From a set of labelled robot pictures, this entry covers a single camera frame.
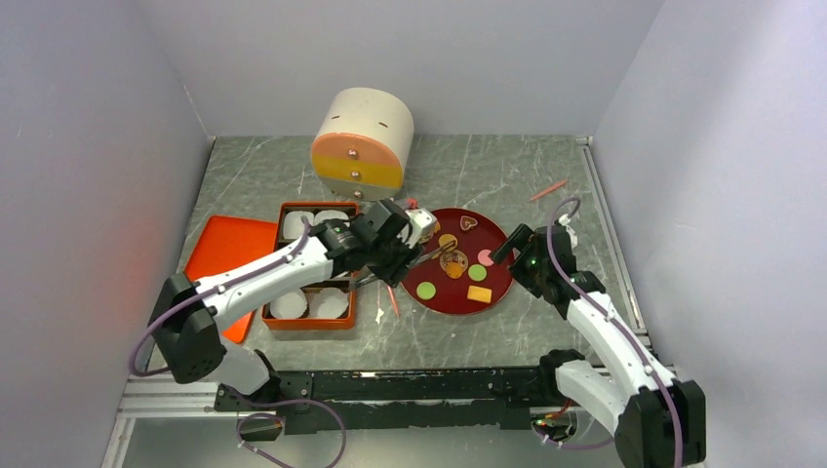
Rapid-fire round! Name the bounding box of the dark red round plate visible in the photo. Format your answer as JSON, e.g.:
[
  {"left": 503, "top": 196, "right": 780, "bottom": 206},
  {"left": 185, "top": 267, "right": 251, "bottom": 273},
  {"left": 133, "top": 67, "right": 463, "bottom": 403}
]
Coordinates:
[{"left": 402, "top": 208, "right": 515, "bottom": 316}]

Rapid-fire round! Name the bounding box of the white paper cup top-right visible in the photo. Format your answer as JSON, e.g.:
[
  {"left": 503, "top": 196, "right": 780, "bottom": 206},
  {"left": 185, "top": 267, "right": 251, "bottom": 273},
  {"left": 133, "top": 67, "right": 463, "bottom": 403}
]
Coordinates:
[{"left": 313, "top": 210, "right": 350, "bottom": 226}]

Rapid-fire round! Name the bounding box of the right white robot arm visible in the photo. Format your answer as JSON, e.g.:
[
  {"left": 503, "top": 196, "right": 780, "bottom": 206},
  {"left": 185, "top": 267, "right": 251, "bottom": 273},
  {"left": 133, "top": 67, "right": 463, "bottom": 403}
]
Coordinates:
[{"left": 491, "top": 222, "right": 707, "bottom": 467}]

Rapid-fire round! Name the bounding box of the brown heart cookie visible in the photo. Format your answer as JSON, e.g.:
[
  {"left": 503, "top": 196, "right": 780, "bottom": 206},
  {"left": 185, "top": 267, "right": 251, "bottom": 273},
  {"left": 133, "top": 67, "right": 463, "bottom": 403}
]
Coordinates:
[{"left": 459, "top": 214, "right": 479, "bottom": 232}]

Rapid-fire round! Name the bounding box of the round orange waffle cookie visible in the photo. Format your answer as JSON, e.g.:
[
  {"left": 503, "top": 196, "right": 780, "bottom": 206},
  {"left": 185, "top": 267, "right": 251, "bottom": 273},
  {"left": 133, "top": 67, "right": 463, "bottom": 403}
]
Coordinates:
[{"left": 438, "top": 234, "right": 458, "bottom": 253}]

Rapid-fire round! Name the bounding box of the orange swirl cookie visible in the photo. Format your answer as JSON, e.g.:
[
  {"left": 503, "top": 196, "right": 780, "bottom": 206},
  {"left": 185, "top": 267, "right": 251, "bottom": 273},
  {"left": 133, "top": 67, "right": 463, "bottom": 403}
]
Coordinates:
[{"left": 418, "top": 221, "right": 441, "bottom": 245}]

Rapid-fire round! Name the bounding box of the orange pen near box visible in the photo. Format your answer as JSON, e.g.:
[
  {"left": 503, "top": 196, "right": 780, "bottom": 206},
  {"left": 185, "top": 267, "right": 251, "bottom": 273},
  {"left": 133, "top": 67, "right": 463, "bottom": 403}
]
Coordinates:
[{"left": 386, "top": 286, "right": 400, "bottom": 317}]

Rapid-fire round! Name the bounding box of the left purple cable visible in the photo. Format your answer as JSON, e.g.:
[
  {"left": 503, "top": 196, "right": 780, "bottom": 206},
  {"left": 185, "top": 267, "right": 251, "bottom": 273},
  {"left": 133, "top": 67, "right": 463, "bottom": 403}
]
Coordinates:
[{"left": 128, "top": 219, "right": 350, "bottom": 468}]

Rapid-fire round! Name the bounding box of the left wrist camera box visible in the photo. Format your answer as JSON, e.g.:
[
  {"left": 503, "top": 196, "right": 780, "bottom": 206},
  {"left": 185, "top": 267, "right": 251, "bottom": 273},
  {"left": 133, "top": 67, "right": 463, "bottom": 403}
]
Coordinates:
[{"left": 402, "top": 198, "right": 437, "bottom": 248}]

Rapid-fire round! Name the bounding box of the round mini drawer cabinet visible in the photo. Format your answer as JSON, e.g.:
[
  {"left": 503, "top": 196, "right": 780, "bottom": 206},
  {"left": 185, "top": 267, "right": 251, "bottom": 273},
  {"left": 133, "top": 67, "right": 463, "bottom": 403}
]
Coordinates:
[{"left": 310, "top": 87, "right": 414, "bottom": 201}]

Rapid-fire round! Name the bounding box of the orange chip cookie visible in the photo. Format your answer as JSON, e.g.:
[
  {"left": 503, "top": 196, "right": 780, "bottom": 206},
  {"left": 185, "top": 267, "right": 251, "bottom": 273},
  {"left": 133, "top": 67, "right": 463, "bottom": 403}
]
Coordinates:
[{"left": 445, "top": 261, "right": 466, "bottom": 280}]

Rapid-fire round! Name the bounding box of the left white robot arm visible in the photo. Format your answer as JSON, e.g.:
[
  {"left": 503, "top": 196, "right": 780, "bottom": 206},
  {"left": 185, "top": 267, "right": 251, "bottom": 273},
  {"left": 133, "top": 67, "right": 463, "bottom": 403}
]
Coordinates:
[{"left": 147, "top": 200, "right": 437, "bottom": 410}]

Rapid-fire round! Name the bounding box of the white paper cup bottom-left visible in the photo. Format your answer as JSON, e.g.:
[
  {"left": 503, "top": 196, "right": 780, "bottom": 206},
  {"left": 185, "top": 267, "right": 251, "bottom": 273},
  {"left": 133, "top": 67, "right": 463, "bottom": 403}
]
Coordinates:
[{"left": 269, "top": 289, "right": 308, "bottom": 320}]

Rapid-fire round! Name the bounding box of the orange box lid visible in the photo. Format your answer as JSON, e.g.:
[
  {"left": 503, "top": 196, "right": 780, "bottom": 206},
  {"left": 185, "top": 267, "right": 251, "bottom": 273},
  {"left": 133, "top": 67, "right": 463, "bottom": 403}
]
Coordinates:
[{"left": 183, "top": 215, "right": 279, "bottom": 345}]

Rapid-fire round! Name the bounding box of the white paper cup top-left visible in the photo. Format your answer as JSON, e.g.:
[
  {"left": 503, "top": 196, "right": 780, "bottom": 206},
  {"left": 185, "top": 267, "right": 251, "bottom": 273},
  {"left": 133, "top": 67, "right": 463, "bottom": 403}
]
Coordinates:
[{"left": 280, "top": 211, "right": 315, "bottom": 241}]

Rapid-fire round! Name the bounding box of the pink round cookie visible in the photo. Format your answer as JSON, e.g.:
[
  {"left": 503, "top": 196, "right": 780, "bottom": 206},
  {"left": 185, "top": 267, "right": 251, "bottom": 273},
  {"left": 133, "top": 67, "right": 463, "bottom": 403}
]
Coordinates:
[{"left": 477, "top": 249, "right": 495, "bottom": 267}]

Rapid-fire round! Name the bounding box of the white paper cup bottom-right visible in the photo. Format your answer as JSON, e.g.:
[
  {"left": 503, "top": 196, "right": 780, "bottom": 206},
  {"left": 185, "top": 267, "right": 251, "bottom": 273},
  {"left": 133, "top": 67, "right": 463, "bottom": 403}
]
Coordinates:
[{"left": 309, "top": 288, "right": 349, "bottom": 320}]

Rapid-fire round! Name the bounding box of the green round cookie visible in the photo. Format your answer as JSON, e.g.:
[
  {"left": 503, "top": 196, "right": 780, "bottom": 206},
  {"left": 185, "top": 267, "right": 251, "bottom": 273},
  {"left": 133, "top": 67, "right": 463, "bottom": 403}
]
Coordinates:
[
  {"left": 415, "top": 282, "right": 437, "bottom": 301},
  {"left": 467, "top": 264, "right": 488, "bottom": 282}
]

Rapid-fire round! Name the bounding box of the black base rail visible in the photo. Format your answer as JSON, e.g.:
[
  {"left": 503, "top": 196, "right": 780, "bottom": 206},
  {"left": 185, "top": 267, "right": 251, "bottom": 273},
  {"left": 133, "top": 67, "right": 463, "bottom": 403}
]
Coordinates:
[{"left": 214, "top": 366, "right": 567, "bottom": 435}]

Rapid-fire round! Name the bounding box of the yellow rectangular biscuit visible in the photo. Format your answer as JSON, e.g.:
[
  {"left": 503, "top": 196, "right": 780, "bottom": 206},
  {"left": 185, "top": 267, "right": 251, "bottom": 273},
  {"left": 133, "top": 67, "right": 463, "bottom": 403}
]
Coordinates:
[{"left": 466, "top": 286, "right": 493, "bottom": 304}]

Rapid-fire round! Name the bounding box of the orange cookie box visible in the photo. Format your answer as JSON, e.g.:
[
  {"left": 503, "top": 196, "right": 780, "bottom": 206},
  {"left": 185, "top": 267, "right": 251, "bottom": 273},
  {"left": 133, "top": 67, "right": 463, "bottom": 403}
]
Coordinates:
[{"left": 260, "top": 202, "right": 359, "bottom": 331}]

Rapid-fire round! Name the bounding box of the orange pen far right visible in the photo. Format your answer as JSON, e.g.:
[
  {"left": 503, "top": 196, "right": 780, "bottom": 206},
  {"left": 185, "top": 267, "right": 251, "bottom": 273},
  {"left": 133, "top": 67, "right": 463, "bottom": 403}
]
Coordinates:
[{"left": 530, "top": 179, "right": 568, "bottom": 201}]

